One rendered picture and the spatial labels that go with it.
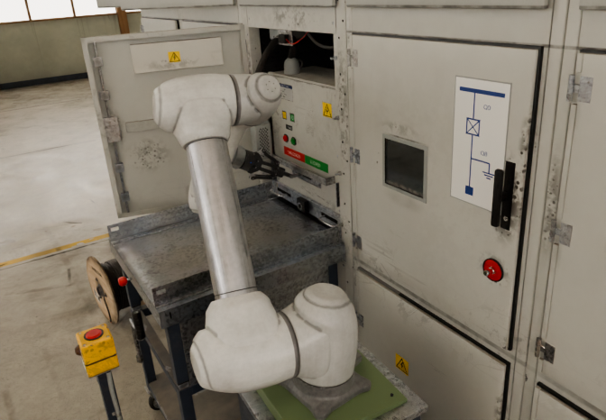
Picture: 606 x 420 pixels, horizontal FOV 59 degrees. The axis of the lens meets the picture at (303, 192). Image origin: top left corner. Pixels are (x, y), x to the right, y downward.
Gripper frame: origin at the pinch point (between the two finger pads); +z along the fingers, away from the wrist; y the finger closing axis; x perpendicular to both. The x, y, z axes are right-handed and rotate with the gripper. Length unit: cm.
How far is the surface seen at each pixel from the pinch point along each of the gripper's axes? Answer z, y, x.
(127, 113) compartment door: -51, 1, -44
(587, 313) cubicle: -1, -3, 124
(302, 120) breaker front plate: -4.2, -21.7, 5.2
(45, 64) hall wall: 72, 31, -1095
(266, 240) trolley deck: -5.8, 24.5, 14.4
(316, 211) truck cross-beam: 11.9, 8.8, 13.7
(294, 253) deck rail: -6.1, 22.3, 33.1
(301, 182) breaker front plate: 8.9, 1.1, 1.5
